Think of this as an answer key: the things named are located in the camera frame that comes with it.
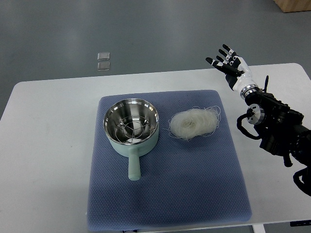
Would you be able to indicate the white vermicelli nest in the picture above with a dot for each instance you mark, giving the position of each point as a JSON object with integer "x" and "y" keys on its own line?
{"x": 194, "y": 122}

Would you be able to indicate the black table control panel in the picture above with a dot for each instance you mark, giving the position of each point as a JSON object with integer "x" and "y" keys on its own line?
{"x": 300, "y": 223}

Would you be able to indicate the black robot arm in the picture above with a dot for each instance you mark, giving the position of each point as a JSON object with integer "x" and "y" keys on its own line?
{"x": 278, "y": 127}

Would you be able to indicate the floor metal plate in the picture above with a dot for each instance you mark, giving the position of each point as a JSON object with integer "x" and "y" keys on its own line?
{"x": 103, "y": 56}
{"x": 103, "y": 66}

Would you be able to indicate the blue textured mat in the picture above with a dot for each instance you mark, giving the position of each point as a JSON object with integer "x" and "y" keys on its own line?
{"x": 182, "y": 182}

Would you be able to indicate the upper floor metal plate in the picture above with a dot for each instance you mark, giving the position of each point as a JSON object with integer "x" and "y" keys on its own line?
{"x": 103, "y": 56}

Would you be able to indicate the wire steaming rack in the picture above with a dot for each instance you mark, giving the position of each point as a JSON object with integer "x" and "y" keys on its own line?
{"x": 132, "y": 130}

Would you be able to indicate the mint green steel pot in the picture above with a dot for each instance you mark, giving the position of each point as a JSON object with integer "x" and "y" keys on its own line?
{"x": 125, "y": 108}

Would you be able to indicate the white table leg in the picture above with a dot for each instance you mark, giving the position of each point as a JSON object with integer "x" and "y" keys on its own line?
{"x": 258, "y": 228}

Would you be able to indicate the lower floor metal plate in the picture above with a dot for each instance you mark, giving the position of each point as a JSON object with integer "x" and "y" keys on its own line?
{"x": 103, "y": 66}

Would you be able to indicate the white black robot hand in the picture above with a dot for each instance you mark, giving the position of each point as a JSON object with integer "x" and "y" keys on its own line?
{"x": 237, "y": 72}

